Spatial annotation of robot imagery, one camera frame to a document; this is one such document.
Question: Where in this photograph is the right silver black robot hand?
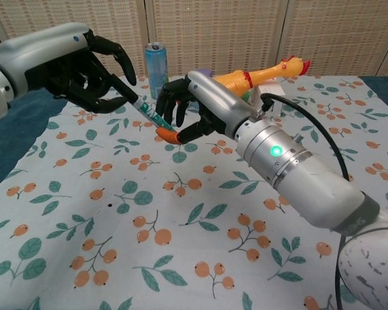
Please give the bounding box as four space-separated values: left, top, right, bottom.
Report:
155 70 258 145

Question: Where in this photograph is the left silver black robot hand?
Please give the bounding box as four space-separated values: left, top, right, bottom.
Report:
0 22 138 114

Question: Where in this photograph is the white green marker body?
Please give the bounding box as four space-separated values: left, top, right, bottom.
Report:
131 96 178 133

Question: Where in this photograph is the yellow rubber chicken toy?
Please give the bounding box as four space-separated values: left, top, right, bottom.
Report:
212 55 312 98

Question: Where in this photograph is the light blue drink can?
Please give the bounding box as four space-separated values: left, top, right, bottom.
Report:
144 41 170 99

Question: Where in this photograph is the woven bamboo folding screen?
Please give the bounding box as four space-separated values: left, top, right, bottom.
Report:
0 0 388 79

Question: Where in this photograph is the floral printed tablecloth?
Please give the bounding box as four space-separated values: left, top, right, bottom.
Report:
0 74 388 310

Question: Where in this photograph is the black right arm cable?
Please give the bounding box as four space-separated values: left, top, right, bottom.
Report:
260 92 355 310

